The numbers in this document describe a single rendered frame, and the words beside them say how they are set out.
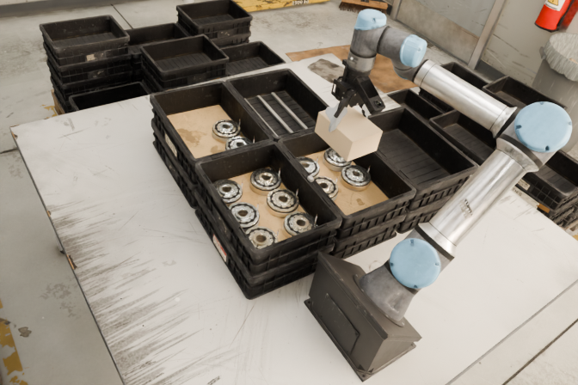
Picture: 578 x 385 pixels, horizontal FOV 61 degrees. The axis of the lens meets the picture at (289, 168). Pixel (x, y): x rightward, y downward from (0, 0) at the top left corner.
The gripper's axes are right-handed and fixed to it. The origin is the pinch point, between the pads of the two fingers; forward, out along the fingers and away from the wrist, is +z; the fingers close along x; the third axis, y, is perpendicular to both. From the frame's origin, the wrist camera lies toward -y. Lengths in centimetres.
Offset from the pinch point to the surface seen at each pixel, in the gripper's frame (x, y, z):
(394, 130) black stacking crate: -46, 16, 27
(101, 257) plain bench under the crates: 73, 19, 39
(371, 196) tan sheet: -10.5, -8.4, 26.9
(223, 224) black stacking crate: 41.0, 2.0, 24.4
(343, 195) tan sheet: -2.0, -3.6, 26.8
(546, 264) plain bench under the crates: -57, -55, 40
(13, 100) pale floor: 66, 218, 107
